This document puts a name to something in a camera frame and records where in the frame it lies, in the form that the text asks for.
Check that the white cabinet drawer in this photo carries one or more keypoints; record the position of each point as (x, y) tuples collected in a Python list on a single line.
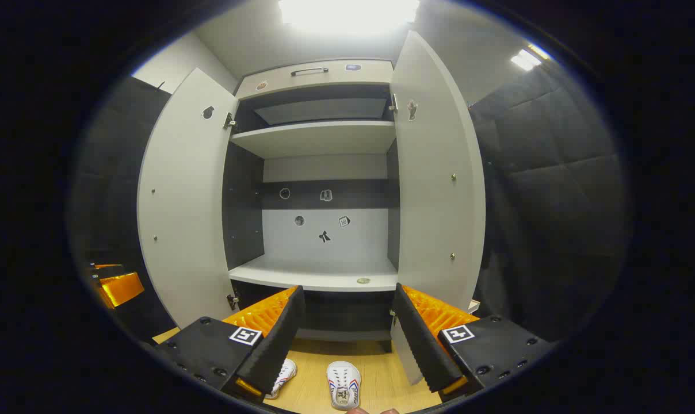
[(278, 80)]

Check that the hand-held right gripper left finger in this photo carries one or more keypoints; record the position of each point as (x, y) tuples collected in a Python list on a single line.
[(278, 339)]

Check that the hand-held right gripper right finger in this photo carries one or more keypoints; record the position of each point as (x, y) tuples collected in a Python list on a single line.
[(419, 339)]

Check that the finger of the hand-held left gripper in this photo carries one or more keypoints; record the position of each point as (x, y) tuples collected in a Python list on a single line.
[(106, 266), (120, 289)]

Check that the white canvas shoe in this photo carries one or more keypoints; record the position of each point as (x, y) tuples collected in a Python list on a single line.
[(284, 374), (343, 379)]

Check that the white and grey shoe cabinet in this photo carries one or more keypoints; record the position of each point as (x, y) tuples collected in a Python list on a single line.
[(319, 138)]

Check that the white shoe cabinet door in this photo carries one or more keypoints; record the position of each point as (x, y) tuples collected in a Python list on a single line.
[(439, 190), (186, 201)]

